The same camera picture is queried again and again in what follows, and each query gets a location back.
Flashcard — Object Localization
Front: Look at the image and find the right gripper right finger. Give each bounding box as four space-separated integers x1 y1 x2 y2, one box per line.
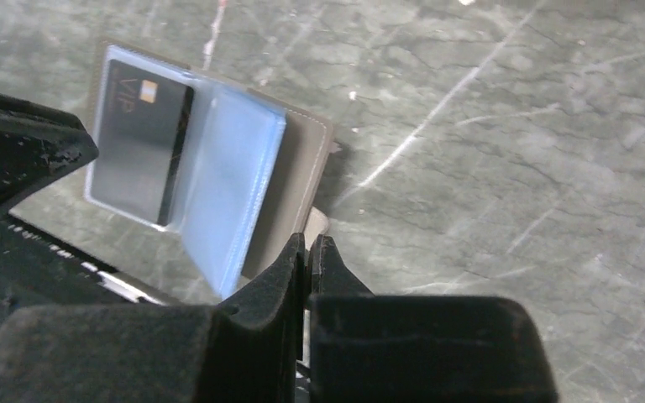
308 236 558 402

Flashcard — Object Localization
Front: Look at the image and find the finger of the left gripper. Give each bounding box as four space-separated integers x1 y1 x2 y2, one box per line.
0 93 98 217

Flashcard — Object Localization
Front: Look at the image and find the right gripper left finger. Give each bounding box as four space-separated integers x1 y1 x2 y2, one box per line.
0 234 306 402

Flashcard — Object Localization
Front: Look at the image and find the beige card holder wallet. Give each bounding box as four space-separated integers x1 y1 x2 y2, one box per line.
81 35 336 301

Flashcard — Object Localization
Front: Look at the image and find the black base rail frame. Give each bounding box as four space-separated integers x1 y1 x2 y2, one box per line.
0 215 177 326

